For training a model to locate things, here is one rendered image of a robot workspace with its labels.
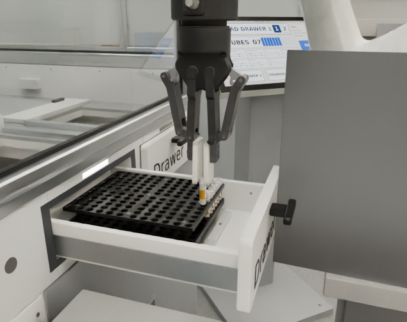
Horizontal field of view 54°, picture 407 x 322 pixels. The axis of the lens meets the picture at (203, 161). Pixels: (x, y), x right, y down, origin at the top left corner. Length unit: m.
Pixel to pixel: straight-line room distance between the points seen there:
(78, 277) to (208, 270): 0.27
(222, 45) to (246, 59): 0.89
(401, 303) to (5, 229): 0.62
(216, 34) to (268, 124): 1.05
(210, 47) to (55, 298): 0.45
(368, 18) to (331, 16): 3.21
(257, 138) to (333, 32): 0.75
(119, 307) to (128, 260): 0.10
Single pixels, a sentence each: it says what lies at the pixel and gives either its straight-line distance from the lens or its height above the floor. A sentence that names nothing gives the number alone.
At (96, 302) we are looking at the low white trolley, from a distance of 0.69.
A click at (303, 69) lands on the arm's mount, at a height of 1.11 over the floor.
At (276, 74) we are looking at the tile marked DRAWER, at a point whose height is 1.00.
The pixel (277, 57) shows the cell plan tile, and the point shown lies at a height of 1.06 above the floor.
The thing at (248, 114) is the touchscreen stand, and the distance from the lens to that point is 1.54.
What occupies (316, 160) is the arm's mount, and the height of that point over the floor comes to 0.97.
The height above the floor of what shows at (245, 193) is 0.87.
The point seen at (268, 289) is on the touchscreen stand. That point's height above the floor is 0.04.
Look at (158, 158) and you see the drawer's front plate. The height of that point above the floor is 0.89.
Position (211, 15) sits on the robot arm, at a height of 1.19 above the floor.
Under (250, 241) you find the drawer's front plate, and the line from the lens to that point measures 0.50.
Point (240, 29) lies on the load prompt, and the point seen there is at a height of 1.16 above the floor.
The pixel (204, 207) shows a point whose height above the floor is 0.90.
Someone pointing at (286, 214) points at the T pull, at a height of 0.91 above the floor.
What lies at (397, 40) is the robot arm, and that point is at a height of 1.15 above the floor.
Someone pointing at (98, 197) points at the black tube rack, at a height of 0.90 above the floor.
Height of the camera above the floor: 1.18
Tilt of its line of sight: 19 degrees down
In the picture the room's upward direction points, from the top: straight up
